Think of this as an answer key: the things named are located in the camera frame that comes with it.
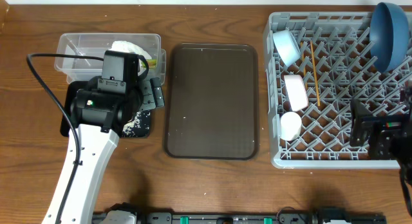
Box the black rectangular tray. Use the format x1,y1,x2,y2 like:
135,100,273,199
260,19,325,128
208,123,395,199
64,81,151,138

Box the dark blue plate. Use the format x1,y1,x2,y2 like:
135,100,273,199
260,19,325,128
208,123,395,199
370,2,410,73

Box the light blue bowl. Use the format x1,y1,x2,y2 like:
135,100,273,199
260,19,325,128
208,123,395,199
273,30,301,67

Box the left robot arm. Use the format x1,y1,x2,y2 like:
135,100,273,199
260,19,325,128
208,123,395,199
43,50,164,223

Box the dark brown serving tray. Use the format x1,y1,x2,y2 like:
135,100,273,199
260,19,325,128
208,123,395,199
164,43,259,160

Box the yellow snack wrapper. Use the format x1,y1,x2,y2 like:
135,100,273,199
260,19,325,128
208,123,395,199
147,59,158,68

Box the white pink-rimmed bowl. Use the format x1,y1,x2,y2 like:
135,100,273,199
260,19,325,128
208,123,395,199
284,75,308,111

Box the white napkin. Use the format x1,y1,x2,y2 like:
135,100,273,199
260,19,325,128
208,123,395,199
110,41,152,60

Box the clear plastic bin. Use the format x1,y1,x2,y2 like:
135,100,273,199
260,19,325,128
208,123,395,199
54,33,166,84

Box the grey dishwasher rack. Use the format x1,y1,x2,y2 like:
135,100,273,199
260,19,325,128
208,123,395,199
263,12,411,169

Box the small white green cup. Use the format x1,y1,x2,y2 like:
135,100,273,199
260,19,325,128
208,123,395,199
280,112,302,141

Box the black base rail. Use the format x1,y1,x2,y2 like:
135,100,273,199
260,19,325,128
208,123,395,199
91,203,387,224

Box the wooden chopstick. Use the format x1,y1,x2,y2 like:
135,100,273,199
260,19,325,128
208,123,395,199
300,41,307,89
310,41,321,107

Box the rice food scraps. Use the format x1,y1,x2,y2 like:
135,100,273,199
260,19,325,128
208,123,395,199
122,111,151,138

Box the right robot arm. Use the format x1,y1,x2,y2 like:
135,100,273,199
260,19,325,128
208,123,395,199
350,98,411,213

